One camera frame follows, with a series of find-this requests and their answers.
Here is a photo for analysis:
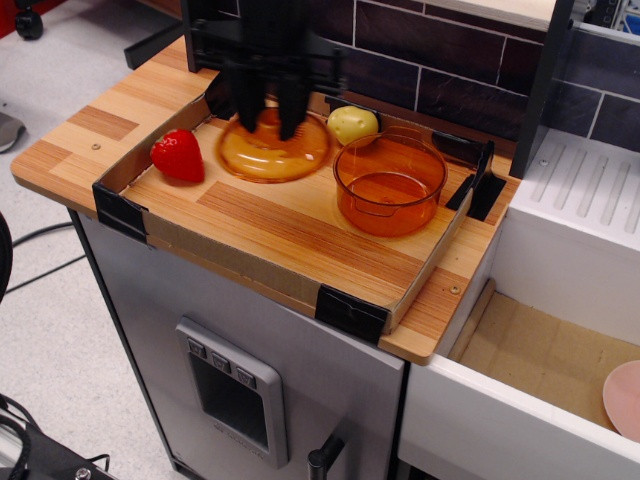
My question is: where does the black cabinet door handle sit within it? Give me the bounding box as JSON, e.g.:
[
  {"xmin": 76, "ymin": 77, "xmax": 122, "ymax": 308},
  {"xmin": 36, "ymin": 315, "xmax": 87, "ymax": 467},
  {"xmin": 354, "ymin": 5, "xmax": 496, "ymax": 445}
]
[{"xmin": 307, "ymin": 435, "xmax": 345, "ymax": 480}]

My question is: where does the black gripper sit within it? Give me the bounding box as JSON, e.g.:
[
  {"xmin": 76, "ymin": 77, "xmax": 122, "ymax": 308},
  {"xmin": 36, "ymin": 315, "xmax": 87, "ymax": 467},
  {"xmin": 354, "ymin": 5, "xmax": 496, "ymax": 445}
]
[{"xmin": 190, "ymin": 1, "xmax": 346, "ymax": 141}]

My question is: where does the yellow toy potato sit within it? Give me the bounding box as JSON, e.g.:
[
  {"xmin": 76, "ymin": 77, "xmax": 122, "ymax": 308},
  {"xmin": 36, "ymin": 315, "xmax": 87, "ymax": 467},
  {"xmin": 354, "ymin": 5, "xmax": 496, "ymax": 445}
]
[{"xmin": 327, "ymin": 105, "xmax": 379, "ymax": 146}]

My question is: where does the red toy strawberry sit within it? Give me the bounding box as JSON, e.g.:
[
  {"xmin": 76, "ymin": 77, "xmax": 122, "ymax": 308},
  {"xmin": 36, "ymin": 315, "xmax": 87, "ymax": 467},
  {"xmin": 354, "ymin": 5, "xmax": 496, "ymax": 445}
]
[{"xmin": 150, "ymin": 129, "xmax": 205, "ymax": 183}]

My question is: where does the orange transparent pot lid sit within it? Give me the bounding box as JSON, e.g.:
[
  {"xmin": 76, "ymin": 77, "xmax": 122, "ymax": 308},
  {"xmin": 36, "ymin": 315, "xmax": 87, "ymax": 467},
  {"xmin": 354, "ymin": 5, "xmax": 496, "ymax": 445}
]
[{"xmin": 216, "ymin": 107, "xmax": 333, "ymax": 183}]

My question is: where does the black caster wheel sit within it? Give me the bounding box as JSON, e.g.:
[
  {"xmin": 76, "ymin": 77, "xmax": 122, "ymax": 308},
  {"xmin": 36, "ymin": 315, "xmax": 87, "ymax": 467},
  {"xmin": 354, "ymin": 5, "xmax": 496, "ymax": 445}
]
[{"xmin": 15, "ymin": 8, "xmax": 44, "ymax": 41}]

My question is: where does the grey toy kitchen cabinet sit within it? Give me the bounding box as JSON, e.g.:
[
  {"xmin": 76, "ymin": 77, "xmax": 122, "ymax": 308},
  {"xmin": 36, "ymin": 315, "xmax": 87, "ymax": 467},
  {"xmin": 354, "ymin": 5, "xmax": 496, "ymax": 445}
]
[{"xmin": 72, "ymin": 214, "xmax": 405, "ymax": 479}]

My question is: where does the black cable on floor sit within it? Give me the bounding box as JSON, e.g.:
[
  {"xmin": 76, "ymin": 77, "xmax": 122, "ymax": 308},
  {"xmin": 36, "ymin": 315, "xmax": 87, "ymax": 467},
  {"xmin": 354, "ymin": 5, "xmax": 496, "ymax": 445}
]
[{"xmin": 3, "ymin": 222, "xmax": 87, "ymax": 295}]

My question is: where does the cardboard fence with black tape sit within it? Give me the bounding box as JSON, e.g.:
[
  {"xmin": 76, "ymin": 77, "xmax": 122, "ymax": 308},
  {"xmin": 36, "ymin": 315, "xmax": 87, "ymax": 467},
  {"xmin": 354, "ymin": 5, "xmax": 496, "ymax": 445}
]
[{"xmin": 93, "ymin": 97, "xmax": 516, "ymax": 361}]

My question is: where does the pink plate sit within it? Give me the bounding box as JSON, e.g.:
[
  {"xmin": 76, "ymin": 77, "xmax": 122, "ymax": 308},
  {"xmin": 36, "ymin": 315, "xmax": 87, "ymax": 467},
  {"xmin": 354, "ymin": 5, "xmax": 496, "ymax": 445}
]
[{"xmin": 602, "ymin": 360, "xmax": 639, "ymax": 442}]

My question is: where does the white toy sink unit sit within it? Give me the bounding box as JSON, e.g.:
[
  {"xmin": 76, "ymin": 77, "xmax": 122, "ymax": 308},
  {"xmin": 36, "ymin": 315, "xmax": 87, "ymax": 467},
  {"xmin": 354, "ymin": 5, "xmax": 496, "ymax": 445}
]
[{"xmin": 398, "ymin": 130, "xmax": 639, "ymax": 479}]

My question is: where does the orange transparent pot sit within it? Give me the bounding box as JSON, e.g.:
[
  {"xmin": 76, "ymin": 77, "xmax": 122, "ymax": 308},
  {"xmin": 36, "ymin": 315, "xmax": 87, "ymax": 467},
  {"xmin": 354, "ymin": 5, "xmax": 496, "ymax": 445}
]
[{"xmin": 333, "ymin": 127, "xmax": 448, "ymax": 237}]

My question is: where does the black upright post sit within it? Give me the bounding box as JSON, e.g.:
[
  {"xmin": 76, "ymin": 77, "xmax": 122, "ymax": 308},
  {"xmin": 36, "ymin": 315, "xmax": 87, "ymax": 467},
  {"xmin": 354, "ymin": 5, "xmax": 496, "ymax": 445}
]
[{"xmin": 509, "ymin": 0, "xmax": 575, "ymax": 179}]

